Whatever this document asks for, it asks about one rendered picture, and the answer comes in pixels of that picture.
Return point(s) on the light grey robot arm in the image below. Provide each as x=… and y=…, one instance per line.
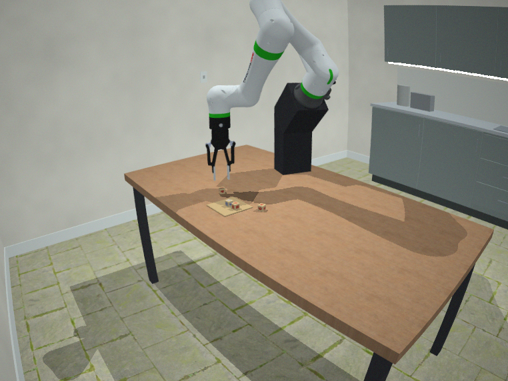
x=277, y=27

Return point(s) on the beige square mat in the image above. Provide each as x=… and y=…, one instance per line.
x=220, y=207

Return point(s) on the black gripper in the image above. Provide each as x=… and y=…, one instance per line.
x=219, y=143

